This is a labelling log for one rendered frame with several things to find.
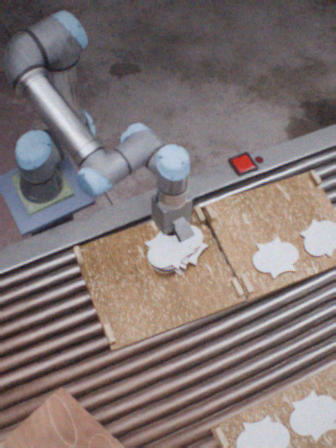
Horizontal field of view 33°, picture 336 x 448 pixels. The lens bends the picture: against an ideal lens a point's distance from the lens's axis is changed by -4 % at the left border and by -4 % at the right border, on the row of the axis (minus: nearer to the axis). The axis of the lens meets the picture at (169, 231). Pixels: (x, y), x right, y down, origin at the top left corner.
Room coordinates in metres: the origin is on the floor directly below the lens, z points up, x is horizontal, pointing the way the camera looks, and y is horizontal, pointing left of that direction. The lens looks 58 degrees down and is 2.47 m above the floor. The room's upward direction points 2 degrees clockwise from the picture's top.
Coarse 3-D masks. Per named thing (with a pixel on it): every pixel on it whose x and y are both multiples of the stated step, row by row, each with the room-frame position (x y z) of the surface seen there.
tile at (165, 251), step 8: (160, 232) 0.90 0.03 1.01; (152, 240) 0.87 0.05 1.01; (160, 240) 0.87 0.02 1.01; (168, 240) 0.87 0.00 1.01; (176, 240) 0.87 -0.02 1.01; (152, 248) 0.84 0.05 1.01; (160, 248) 0.84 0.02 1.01; (168, 248) 0.85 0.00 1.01; (176, 248) 0.85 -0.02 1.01; (184, 248) 0.85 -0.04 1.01; (152, 256) 0.82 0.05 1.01; (160, 256) 0.82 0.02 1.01; (168, 256) 0.82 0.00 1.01; (176, 256) 0.82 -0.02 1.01; (184, 256) 0.82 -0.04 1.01; (152, 264) 0.79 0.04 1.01; (160, 264) 0.79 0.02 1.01; (168, 264) 0.79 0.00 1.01; (176, 264) 0.80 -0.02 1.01
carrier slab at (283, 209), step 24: (264, 192) 1.11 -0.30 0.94; (288, 192) 1.12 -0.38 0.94; (312, 192) 1.12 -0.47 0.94; (216, 216) 1.01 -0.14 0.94; (240, 216) 1.01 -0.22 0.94; (264, 216) 1.02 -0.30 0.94; (288, 216) 1.02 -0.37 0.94; (312, 216) 1.03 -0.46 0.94; (240, 240) 0.93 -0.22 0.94; (264, 240) 0.93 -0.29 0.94; (288, 240) 0.93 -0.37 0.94; (240, 264) 0.84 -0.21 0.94; (312, 264) 0.85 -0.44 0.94; (264, 288) 0.76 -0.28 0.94
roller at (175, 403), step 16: (304, 336) 0.62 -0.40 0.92; (320, 336) 0.62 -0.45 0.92; (272, 352) 0.57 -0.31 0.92; (288, 352) 0.57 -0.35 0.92; (240, 368) 0.52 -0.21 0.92; (256, 368) 0.52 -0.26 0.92; (208, 384) 0.47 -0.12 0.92; (224, 384) 0.47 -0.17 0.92; (176, 400) 0.42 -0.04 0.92; (192, 400) 0.42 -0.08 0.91; (128, 416) 0.37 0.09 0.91; (144, 416) 0.37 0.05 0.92; (160, 416) 0.38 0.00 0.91; (112, 432) 0.32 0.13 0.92
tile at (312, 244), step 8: (312, 224) 0.99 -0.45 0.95; (320, 224) 0.99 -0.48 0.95; (328, 224) 0.99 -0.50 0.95; (304, 232) 0.96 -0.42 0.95; (312, 232) 0.96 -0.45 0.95; (320, 232) 0.96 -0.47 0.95; (328, 232) 0.96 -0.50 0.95; (304, 240) 0.93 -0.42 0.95; (312, 240) 0.93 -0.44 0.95; (320, 240) 0.93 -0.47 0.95; (328, 240) 0.93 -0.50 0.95; (304, 248) 0.90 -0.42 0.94; (312, 248) 0.90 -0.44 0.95; (320, 248) 0.90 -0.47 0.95; (328, 248) 0.90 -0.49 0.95; (320, 256) 0.88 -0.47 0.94; (328, 256) 0.88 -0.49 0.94
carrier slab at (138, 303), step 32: (192, 224) 0.98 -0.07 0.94; (96, 256) 0.85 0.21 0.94; (128, 256) 0.85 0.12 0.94; (96, 288) 0.74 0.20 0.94; (128, 288) 0.75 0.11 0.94; (160, 288) 0.75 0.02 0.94; (192, 288) 0.76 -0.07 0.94; (224, 288) 0.76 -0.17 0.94; (128, 320) 0.65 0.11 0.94; (160, 320) 0.65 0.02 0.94; (192, 320) 0.66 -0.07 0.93
